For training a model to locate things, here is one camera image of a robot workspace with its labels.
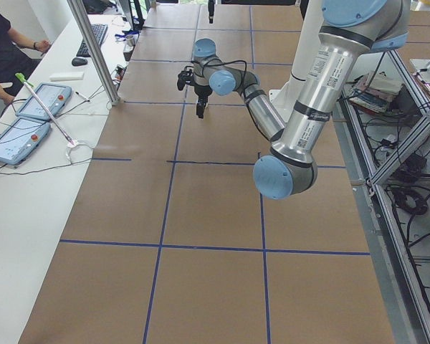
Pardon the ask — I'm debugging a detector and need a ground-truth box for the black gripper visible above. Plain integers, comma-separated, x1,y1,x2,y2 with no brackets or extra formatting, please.
194,0,214,119

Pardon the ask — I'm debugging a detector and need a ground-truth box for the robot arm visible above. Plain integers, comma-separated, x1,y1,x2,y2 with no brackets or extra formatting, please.
189,1,411,199

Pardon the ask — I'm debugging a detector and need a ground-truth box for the small metal cup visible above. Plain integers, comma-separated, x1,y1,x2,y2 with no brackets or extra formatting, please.
124,34,135,52

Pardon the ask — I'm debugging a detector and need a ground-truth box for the black keyboard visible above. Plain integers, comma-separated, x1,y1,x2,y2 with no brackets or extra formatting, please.
75,23,109,58

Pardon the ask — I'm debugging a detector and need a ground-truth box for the black computer mouse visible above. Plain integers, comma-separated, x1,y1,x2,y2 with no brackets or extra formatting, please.
71,57,88,67

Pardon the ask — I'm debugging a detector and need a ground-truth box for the black marker pen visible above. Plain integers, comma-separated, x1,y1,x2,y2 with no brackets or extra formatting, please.
75,91,90,102

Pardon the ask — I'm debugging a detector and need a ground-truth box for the white foam block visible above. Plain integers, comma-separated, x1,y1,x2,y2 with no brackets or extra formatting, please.
49,72,85,81

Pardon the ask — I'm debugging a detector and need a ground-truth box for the far teach pendant tablet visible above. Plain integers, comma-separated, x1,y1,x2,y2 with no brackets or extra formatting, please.
16,82,72,121

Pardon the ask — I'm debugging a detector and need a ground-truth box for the teach pendant tablet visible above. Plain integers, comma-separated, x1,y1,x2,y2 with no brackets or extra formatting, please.
0,118,51,166
16,82,72,121

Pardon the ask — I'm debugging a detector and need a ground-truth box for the stack of books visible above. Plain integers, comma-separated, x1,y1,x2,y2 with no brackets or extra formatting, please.
348,71,403,113

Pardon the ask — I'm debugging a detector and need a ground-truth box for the seated person in black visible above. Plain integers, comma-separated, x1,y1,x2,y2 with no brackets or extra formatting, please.
0,14,52,105

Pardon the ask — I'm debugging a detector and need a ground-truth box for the near teach pendant tablet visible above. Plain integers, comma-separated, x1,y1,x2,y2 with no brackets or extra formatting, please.
0,118,51,166

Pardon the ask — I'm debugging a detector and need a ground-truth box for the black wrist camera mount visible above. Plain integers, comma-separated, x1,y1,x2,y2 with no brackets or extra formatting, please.
176,65,194,91

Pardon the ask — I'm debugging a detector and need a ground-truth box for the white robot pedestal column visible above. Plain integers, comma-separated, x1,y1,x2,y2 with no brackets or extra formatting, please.
269,0,323,122

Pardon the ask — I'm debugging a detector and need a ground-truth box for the aluminium frame post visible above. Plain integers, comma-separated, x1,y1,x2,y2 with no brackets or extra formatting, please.
67,0,120,106

